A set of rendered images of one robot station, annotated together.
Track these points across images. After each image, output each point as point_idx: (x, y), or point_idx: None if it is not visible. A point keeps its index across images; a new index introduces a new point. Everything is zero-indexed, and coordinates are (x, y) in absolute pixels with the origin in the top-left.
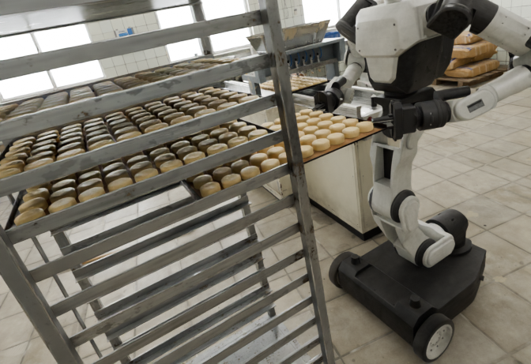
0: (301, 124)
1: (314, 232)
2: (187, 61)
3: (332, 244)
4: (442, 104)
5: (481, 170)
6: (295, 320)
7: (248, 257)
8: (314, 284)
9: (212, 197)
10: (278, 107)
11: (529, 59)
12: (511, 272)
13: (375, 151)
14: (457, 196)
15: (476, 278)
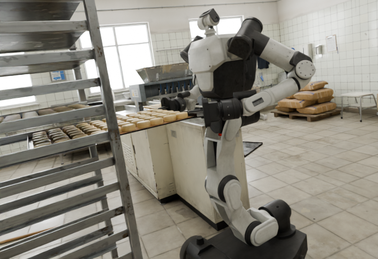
0: (140, 115)
1: (129, 190)
2: None
3: (191, 233)
4: (235, 100)
5: (316, 178)
6: None
7: (69, 206)
8: (131, 238)
9: (39, 149)
10: (99, 87)
11: (293, 73)
12: (330, 255)
13: (206, 144)
14: (296, 196)
15: (296, 256)
